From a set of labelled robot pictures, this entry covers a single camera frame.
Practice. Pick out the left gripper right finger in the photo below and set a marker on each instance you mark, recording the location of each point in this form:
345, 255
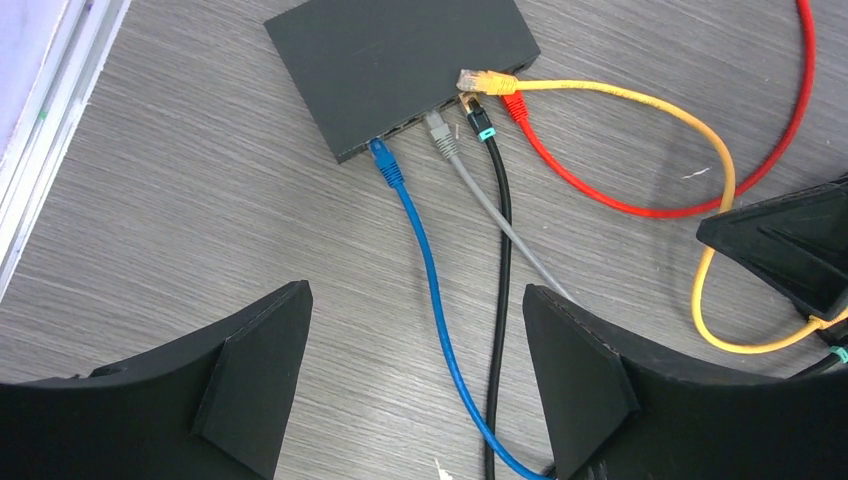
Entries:
620, 406

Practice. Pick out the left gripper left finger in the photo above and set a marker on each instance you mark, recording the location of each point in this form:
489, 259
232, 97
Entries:
212, 404

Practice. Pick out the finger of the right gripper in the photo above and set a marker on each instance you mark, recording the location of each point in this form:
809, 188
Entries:
796, 243

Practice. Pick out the dark grey network switch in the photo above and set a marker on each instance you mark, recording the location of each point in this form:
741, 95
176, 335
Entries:
368, 69

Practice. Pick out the black ethernet cable teal boot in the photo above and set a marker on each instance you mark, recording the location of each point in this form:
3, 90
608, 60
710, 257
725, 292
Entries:
483, 128

